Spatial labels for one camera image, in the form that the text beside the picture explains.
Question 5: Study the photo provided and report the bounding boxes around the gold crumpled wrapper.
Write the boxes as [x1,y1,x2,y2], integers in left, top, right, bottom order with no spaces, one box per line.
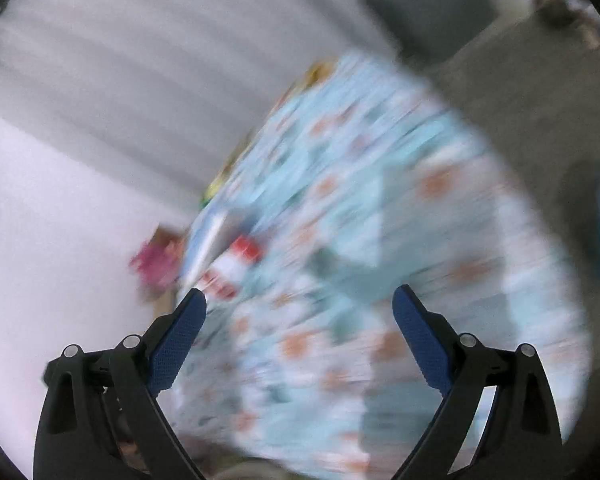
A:
[302,60,337,88]

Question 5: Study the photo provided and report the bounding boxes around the white curtain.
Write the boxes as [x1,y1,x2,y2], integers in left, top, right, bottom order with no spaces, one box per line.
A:
[0,0,394,209]

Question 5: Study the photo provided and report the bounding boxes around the dark brown box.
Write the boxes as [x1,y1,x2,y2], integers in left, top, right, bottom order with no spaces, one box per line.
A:
[532,0,579,29]

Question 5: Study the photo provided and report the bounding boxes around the blue medicine box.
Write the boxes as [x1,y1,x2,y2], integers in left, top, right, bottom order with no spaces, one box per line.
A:
[180,203,250,287]

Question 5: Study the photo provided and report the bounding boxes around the white bottle red cap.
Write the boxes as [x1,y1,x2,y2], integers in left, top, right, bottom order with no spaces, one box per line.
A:
[196,235,262,301]

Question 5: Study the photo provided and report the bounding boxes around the floral blue tablecloth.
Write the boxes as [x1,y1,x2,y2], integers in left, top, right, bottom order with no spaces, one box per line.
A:
[170,52,591,479]

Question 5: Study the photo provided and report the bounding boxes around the grey cabinet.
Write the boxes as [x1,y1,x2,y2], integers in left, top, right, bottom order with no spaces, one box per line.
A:
[362,0,498,64]

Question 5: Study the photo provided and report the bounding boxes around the pink bag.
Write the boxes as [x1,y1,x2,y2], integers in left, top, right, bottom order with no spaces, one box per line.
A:
[130,226,186,295]

